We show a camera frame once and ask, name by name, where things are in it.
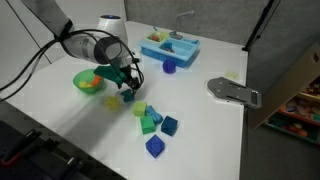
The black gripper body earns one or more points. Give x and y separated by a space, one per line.
130 76

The orange toy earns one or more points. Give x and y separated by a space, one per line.
96 80

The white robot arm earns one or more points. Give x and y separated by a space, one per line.
83 46

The yellow star toy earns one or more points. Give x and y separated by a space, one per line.
112 102

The light blue toy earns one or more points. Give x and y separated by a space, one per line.
154 114

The green block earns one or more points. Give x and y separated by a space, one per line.
147 124

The green plastic bowl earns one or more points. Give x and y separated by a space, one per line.
87 89

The blue toy in sink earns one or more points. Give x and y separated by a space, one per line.
168 46

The dark blue block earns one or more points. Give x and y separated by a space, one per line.
169 125

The light blue toy sink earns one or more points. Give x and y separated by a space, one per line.
180 53

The royal blue block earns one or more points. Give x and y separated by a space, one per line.
155 146

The grey toy faucet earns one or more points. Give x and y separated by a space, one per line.
178 20

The purple blue ball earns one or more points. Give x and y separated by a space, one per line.
169 66

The yellow-green sink basket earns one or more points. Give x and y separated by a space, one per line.
155 36

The small pale yellow piece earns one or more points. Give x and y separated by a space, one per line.
231 75

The grey metal plate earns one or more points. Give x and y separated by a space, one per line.
233 91

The black tripod pole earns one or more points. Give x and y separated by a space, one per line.
258 28

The shelf with colourful toys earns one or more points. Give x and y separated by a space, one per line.
300 115

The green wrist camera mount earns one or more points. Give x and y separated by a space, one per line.
108 74

